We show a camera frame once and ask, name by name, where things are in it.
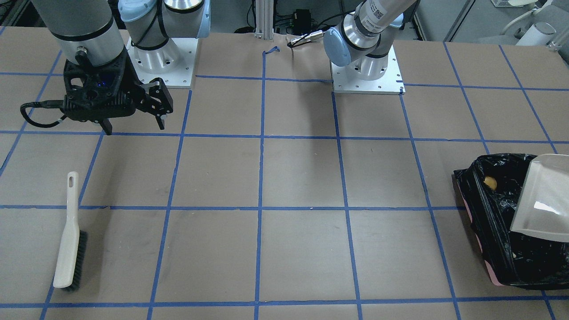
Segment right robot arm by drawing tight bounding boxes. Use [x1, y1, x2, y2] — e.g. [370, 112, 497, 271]
[20, 0, 211, 135]

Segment black lined trash bin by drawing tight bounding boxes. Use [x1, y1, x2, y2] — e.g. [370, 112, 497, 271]
[453, 153, 569, 290]

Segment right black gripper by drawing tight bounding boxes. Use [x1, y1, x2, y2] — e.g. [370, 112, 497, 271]
[60, 47, 173, 136]

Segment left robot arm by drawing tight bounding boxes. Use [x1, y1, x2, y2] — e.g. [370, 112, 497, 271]
[323, 0, 415, 81]

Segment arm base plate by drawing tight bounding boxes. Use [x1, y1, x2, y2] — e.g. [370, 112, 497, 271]
[330, 45, 406, 95]
[126, 38, 199, 89]

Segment yellow potato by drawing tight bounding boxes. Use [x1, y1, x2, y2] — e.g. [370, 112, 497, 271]
[483, 176, 497, 191]

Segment aluminium frame post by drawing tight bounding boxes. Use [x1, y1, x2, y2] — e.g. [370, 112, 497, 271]
[254, 0, 275, 42]

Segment cream plastic dustpan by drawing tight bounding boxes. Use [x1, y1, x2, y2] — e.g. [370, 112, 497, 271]
[510, 154, 569, 243]

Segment cream hand brush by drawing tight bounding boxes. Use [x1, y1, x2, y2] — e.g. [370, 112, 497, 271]
[53, 172, 88, 292]

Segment metal cable connector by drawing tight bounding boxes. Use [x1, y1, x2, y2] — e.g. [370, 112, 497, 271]
[287, 30, 325, 48]

